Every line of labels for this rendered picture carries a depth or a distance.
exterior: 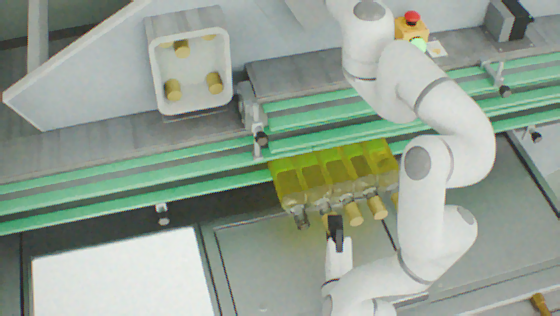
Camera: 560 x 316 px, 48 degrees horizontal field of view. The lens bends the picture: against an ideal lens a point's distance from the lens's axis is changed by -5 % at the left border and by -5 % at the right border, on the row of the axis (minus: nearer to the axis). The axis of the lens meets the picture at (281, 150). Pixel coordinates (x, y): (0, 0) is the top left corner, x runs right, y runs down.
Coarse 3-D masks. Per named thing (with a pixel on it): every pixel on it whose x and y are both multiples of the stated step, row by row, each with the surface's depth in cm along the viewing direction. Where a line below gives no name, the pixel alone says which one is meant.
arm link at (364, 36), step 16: (336, 0) 120; (352, 0) 117; (368, 0) 116; (336, 16) 119; (352, 16) 114; (368, 16) 113; (384, 16) 114; (352, 32) 115; (368, 32) 113; (384, 32) 114; (352, 48) 117; (368, 48) 115; (352, 64) 120; (368, 64) 119
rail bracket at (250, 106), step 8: (248, 104) 147; (256, 104) 140; (248, 112) 147; (256, 112) 141; (256, 120) 143; (256, 128) 142; (256, 136) 141; (264, 136) 140; (256, 144) 148; (264, 144) 141; (256, 152) 150; (256, 160) 151
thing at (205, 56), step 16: (192, 32) 136; (208, 32) 137; (224, 32) 138; (160, 48) 145; (192, 48) 148; (208, 48) 149; (224, 48) 142; (160, 64) 148; (176, 64) 150; (192, 64) 151; (208, 64) 152; (224, 64) 146; (160, 80) 147; (192, 80) 155; (224, 80) 151; (160, 96) 146; (192, 96) 153; (208, 96) 153; (224, 96) 153; (176, 112) 151
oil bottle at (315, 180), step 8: (312, 152) 155; (296, 160) 154; (304, 160) 153; (312, 160) 153; (320, 160) 154; (304, 168) 152; (312, 168) 152; (320, 168) 152; (304, 176) 150; (312, 176) 150; (320, 176) 150; (304, 184) 150; (312, 184) 148; (320, 184) 148; (328, 184) 148; (312, 192) 147; (320, 192) 147; (328, 192) 148; (312, 200) 148; (328, 200) 148
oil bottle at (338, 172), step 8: (320, 152) 155; (328, 152) 155; (336, 152) 155; (328, 160) 153; (336, 160) 153; (344, 160) 154; (328, 168) 152; (336, 168) 152; (344, 168) 152; (328, 176) 151; (336, 176) 150; (344, 176) 150; (352, 176) 150; (336, 184) 149; (344, 184) 149; (352, 184) 149; (336, 192) 149; (344, 192) 148; (352, 192) 149; (336, 200) 150
